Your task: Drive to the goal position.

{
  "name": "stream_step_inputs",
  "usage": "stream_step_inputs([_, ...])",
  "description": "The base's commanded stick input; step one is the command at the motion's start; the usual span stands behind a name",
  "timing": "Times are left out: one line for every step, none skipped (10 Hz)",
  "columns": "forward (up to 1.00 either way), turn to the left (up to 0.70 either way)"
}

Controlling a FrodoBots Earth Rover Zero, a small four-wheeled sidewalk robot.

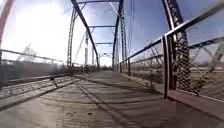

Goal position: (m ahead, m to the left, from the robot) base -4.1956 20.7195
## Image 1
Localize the rusty steel bridge truss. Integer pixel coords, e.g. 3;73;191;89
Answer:
0;0;201;95

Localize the wooden plank bridge deck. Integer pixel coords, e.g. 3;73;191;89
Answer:
0;69;224;128

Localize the metal mesh bridge railing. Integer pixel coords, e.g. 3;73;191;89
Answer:
114;1;224;122
0;48;98;89

